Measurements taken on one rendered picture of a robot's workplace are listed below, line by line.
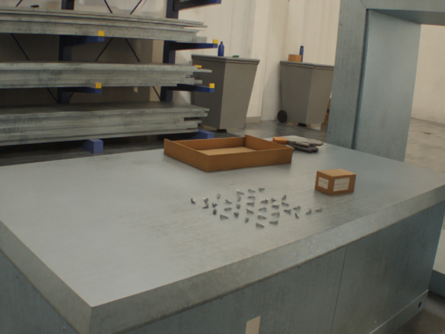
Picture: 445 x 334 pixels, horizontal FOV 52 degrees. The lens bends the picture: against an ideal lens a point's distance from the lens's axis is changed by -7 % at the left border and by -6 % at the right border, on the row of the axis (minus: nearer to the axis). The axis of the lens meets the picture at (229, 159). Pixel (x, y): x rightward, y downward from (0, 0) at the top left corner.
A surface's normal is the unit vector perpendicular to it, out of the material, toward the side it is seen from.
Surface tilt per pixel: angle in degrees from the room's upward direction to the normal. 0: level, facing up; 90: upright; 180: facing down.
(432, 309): 0
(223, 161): 90
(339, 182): 90
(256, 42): 90
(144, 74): 90
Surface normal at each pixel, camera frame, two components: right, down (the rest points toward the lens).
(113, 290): 0.08, -0.97
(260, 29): 0.65, 0.22
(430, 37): -0.76, 0.08
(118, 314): 0.67, -0.18
